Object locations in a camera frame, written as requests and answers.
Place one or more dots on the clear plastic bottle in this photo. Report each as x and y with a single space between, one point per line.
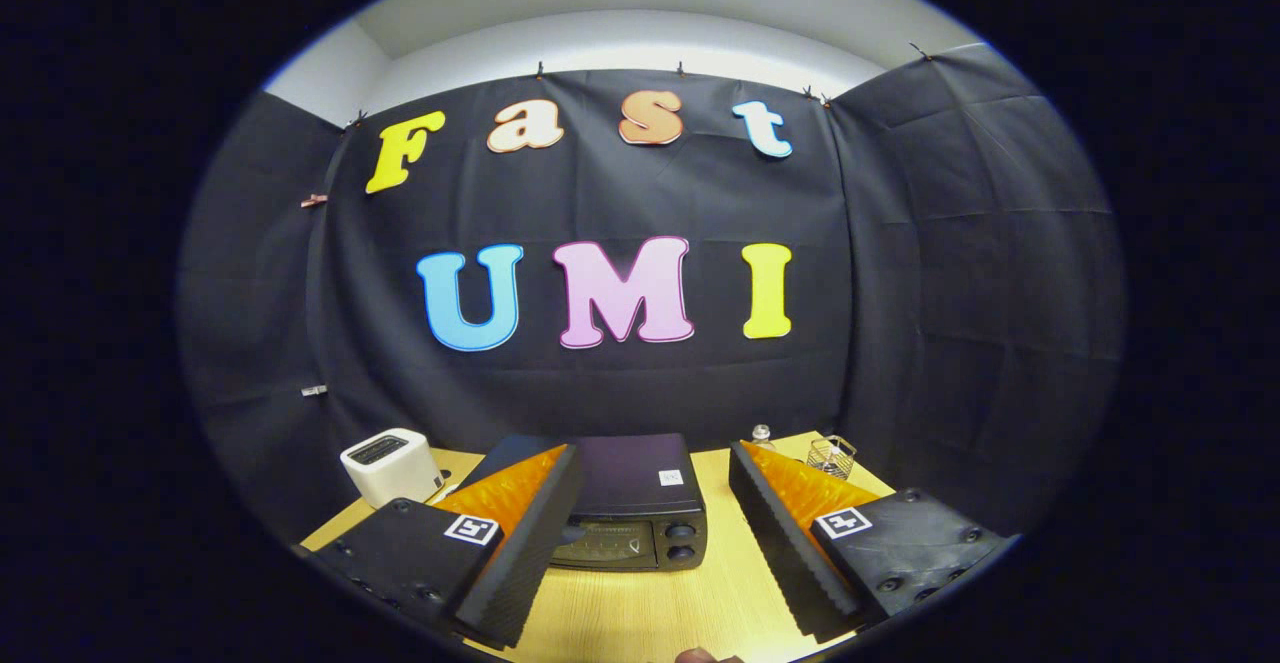
762 434

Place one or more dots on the red clip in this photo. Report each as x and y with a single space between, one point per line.
314 200

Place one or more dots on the white bread toaster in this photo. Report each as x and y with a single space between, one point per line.
390 468

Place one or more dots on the black toaster oven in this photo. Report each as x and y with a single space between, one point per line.
630 473

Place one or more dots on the black backdrop cloth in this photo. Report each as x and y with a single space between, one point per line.
900 293

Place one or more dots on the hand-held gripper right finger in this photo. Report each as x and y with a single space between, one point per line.
780 543

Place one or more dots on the small patterned dish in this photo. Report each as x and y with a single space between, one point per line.
446 492

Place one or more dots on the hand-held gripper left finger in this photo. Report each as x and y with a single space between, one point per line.
530 543

